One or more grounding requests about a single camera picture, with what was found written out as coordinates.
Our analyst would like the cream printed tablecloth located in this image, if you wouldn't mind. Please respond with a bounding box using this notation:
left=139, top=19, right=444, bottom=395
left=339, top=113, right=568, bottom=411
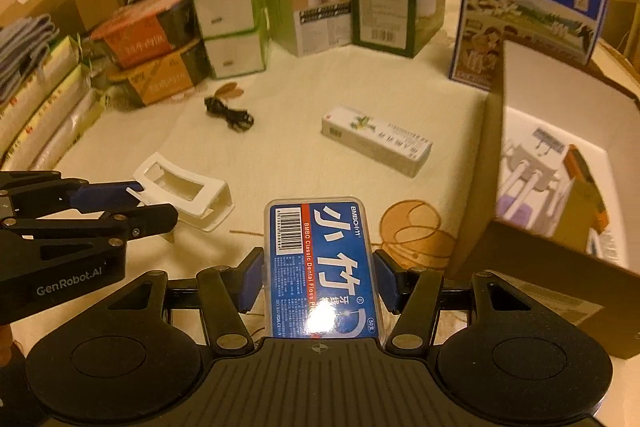
left=0, top=0, right=503, bottom=358

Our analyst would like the black cable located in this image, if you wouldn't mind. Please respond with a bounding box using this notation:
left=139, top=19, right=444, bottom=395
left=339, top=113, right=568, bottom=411
left=203, top=94, right=256, bottom=132

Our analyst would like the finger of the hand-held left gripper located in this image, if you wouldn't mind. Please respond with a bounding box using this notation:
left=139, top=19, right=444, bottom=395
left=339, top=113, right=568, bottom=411
left=0, top=204, right=179, bottom=250
left=0, top=170, right=147, bottom=219

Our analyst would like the yellow instant noodle bowl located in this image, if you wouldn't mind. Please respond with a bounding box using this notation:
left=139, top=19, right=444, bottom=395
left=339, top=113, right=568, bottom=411
left=106, top=39, right=214, bottom=108

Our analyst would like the white router with antennas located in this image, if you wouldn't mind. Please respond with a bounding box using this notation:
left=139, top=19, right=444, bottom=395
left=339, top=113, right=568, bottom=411
left=500, top=127, right=577, bottom=229

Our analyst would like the white plastic clip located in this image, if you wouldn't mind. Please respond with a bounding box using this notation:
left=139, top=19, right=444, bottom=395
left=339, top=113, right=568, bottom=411
left=125, top=151, right=236, bottom=233

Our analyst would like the orange grey utility knife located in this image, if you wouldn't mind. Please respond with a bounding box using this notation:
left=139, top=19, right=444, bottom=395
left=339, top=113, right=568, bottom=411
left=562, top=146, right=612, bottom=234

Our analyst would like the long white carton green print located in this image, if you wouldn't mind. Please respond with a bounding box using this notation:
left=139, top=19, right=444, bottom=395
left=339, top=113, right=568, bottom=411
left=321, top=105, right=434, bottom=179

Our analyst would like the brown cardboard box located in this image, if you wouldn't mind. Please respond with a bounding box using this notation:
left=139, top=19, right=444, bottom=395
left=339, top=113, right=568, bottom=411
left=445, top=39, right=640, bottom=361

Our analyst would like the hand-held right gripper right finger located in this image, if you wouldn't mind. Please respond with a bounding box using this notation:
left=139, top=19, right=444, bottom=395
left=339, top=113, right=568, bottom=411
left=372, top=249, right=533, bottom=356

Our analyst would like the vacuum rice packet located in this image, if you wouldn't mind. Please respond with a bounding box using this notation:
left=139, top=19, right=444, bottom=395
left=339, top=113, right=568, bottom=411
left=0, top=34, right=84, bottom=136
left=0, top=64, right=94, bottom=158
left=27, top=89, right=109, bottom=174

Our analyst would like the orange instant noodle bowl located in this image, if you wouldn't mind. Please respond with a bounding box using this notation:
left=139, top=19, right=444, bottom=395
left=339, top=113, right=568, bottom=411
left=90, top=0, right=199, bottom=69

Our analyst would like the dark green box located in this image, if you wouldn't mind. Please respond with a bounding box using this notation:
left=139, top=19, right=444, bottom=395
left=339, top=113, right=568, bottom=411
left=347, top=0, right=449, bottom=60

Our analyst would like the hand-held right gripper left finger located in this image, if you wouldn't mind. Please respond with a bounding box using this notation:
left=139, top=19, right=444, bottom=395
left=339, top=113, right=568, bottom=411
left=107, top=247, right=266, bottom=356

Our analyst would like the purple tube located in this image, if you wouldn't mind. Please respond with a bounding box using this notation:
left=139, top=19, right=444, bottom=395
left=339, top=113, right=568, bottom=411
left=500, top=201, right=532, bottom=224

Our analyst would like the grey folded cloth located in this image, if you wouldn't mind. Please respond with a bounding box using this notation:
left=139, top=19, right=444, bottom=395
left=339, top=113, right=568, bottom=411
left=0, top=18, right=61, bottom=103

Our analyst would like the green white photo box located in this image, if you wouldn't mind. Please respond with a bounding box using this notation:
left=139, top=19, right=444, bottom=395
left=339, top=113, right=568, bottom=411
left=260, top=0, right=354, bottom=58

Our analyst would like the clear blue-label floss box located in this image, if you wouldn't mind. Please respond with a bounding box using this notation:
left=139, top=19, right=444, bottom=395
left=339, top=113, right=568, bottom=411
left=264, top=196, right=389, bottom=342

